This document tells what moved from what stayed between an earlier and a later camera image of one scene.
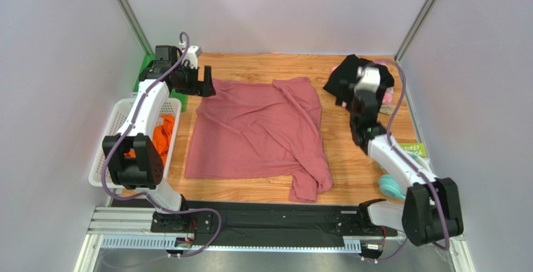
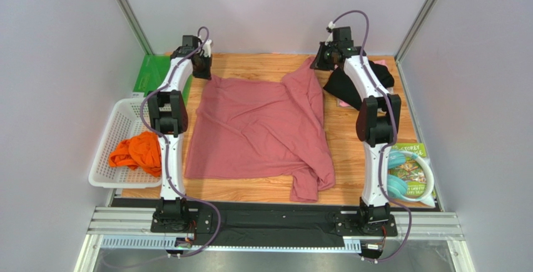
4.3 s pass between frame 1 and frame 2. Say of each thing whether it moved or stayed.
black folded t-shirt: stayed
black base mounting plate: stayed
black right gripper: moved
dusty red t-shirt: stayed
